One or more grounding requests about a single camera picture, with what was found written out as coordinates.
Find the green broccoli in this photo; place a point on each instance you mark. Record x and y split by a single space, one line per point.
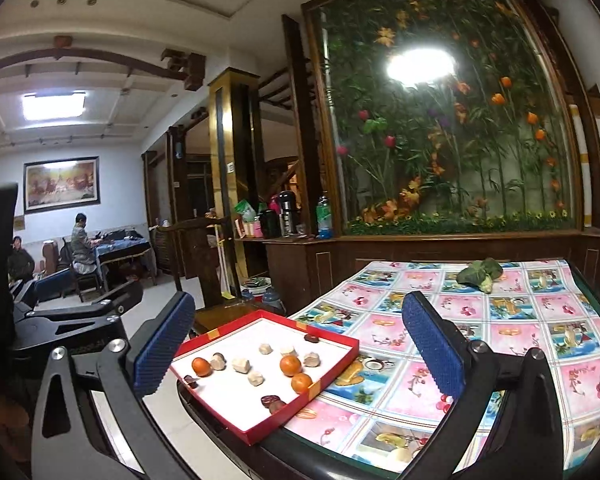
481 274

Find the framed painting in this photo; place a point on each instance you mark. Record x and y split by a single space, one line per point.
60 184

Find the dark red date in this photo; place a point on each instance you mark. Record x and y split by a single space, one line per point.
272 403

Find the beige fruit piece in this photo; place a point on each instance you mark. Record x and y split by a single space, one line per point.
255 379

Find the red white tray box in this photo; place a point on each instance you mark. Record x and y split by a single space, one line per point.
231 399

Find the black thermos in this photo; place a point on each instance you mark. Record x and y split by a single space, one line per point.
288 212

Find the flower garden wall panel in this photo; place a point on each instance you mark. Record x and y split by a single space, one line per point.
441 117

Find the beige walnut piece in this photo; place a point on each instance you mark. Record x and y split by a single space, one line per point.
241 366

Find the white ridged fruit piece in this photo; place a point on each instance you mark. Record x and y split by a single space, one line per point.
217 361

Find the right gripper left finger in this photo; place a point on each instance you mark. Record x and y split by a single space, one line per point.
125 370

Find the seated person grey shirt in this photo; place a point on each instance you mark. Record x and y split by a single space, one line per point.
82 247

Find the green white bottle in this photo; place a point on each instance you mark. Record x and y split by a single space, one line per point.
324 218

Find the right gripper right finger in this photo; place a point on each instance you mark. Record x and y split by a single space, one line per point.
525 441

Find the orange tangerine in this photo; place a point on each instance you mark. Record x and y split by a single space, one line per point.
301 383
201 367
290 365

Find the ceiling light panel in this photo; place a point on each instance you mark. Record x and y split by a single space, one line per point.
45 107

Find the beige cube piece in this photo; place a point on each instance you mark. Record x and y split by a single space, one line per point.
265 349

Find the colourful fruit pattern tablecloth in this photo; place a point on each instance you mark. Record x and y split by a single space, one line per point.
377 415

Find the seated person dark jacket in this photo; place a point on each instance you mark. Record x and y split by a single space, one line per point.
20 264

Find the beige round piece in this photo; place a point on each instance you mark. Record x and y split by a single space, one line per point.
312 359

